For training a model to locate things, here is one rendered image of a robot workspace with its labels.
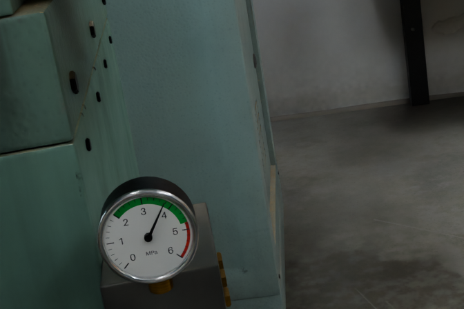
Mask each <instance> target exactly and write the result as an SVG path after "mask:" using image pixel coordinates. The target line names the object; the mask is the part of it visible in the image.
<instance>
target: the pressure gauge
mask: <svg viewBox="0 0 464 309"><path fill-rule="evenodd" d="M163 204H164V207H163V208H162V206H163ZM161 208H162V211H161V213H160V216H159V218H158V220H157V223H156V225H155V228H154V230H153V233H152V236H153V239H152V241H150V242H146V241H145V240H144V235H145V234H146V233H149V232H150V231H151V228H152V226H153V224H154V222H155V220H156V218H157V216H158V214H159V212H160V210H161ZM199 238H200V233H199V228H198V224H197V220H196V218H195V211H194V208H193V204H192V203H191V200H190V199H189V197H188V196H187V194H186V193H185V192H184V191H183V190H182V189H181V188H180V187H178V186H177V185H176V184H174V183H172V182H170V181H168V180H166V179H163V178H159V177H138V178H134V179H131V180H129V181H126V182H124V183H123V184H121V185H120V186H118V187H117V188H116V189H114V190H113V191H112V192H111V193H110V195H109V196H108V198H107V199H106V201H105V202H104V205H103V208H102V210H101V216H100V221H99V225H98V228H97V247H98V249H99V253H100V255H101V257H102V259H103V260H104V262H105V264H106V265H107V266H108V267H109V268H110V269H111V270H112V271H113V272H114V273H115V274H117V275H118V276H120V277H122V278H124V279H126V280H128V281H132V282H135V283H145V284H148V286H149V290H150V292H152V293H153V294H157V295H160V294H164V293H166V292H169V291H170V290H171V289H172V288H173V280H172V278H173V277H175V276H176V275H178V274H179V273H181V272H182V271H183V270H184V269H185V268H186V267H187V266H188V265H189V264H190V262H191V261H192V260H193V258H194V256H195V253H196V251H197V247H198V244H199Z"/></svg>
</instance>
